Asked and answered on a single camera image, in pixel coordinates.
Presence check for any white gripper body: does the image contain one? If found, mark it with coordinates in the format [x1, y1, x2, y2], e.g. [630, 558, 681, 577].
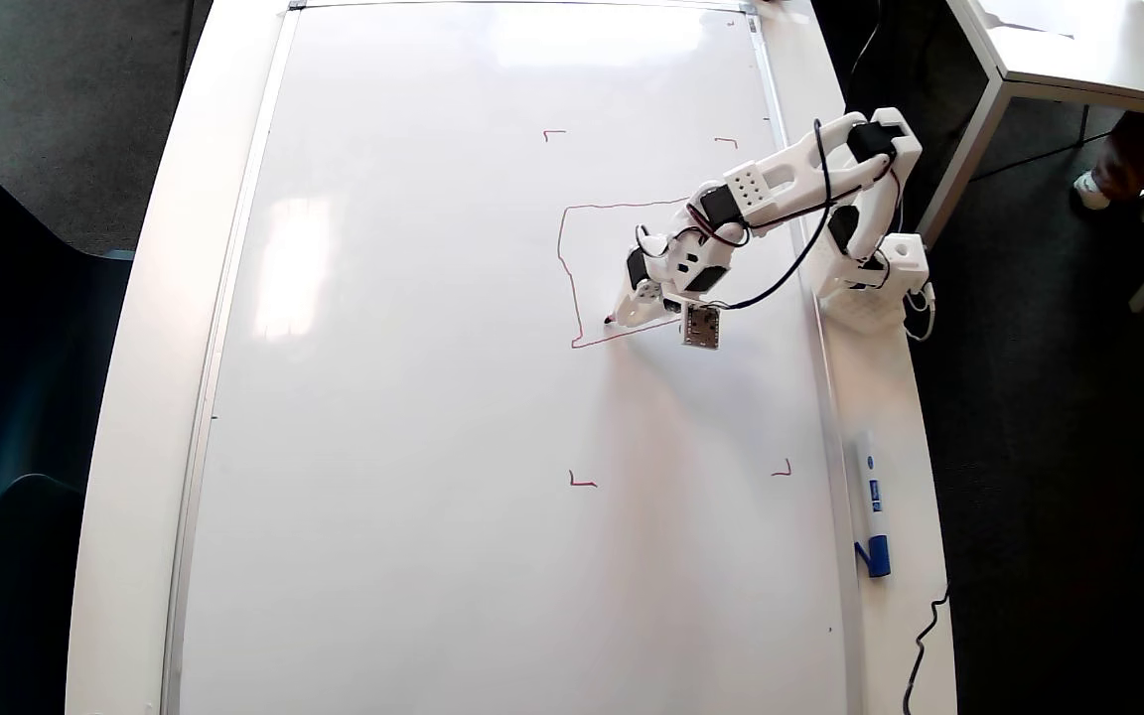
[627, 228, 738, 299]

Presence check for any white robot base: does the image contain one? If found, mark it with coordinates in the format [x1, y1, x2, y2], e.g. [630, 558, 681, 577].
[810, 233, 930, 336]

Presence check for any blue and white marker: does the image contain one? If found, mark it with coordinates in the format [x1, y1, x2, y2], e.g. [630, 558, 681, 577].
[852, 427, 893, 580]

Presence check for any white side table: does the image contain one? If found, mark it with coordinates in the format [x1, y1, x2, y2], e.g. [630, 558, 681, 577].
[944, 0, 1144, 314]

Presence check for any small dark blue chair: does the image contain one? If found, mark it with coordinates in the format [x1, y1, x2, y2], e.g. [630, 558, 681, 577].
[0, 475, 86, 715]

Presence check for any small wrist camera board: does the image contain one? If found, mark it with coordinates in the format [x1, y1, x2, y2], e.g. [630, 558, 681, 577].
[681, 303, 722, 351]

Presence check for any black camera cable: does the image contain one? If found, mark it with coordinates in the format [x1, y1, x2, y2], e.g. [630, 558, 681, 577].
[711, 119, 836, 311]

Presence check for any white whiteboard with metal frame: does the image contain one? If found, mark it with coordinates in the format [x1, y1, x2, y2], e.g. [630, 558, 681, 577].
[160, 0, 866, 715]

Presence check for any white base cable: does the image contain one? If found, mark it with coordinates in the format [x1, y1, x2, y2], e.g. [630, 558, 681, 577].
[902, 281, 936, 344]

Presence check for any thin black floor cable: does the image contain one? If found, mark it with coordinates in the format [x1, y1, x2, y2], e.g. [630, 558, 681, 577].
[969, 129, 1117, 182]

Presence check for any black power cable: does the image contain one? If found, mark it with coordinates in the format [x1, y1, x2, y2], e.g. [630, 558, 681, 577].
[902, 586, 950, 715]

